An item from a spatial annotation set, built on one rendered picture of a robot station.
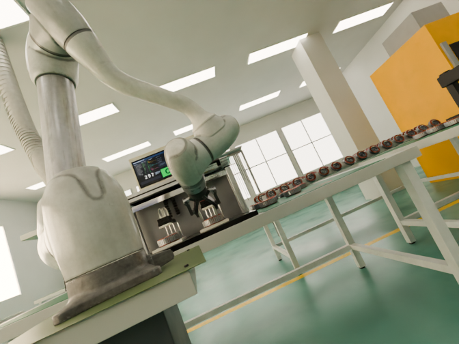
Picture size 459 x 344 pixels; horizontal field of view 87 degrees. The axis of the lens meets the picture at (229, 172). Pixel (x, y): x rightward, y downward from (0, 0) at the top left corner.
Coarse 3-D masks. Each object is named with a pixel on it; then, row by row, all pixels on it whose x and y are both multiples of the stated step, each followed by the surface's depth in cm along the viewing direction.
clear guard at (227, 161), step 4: (228, 156) 120; (220, 160) 119; (224, 160) 118; (228, 160) 117; (232, 160) 117; (212, 164) 118; (216, 164) 117; (224, 164) 116; (228, 164) 115; (208, 168) 117; (212, 168) 116; (216, 168) 115; (220, 168) 114; (224, 168) 146; (204, 172) 115; (208, 172) 114; (212, 172) 113; (204, 176) 144
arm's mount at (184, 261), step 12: (192, 252) 60; (168, 264) 56; (180, 264) 47; (192, 264) 40; (156, 276) 44; (168, 276) 38; (132, 288) 43; (144, 288) 37; (108, 300) 41; (120, 300) 36; (84, 312) 40; (96, 312) 35; (48, 324) 44; (60, 324) 38; (72, 324) 34; (24, 336) 42; (36, 336) 36
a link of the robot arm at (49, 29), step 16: (32, 0) 65; (48, 0) 65; (64, 0) 68; (32, 16) 68; (48, 16) 66; (64, 16) 66; (80, 16) 69; (32, 32) 70; (48, 32) 68; (64, 32) 67; (48, 48) 72; (64, 48) 70
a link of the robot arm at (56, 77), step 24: (48, 72) 74; (72, 72) 79; (48, 96) 72; (72, 96) 77; (48, 120) 70; (72, 120) 73; (48, 144) 68; (72, 144) 70; (48, 168) 66; (48, 264) 60
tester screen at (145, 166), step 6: (150, 156) 143; (156, 156) 143; (162, 156) 143; (138, 162) 142; (144, 162) 142; (150, 162) 142; (156, 162) 142; (138, 168) 141; (144, 168) 141; (150, 168) 141; (156, 168) 141; (162, 168) 142; (138, 174) 140; (144, 174) 140; (156, 174) 141; (144, 180) 140; (156, 180) 140
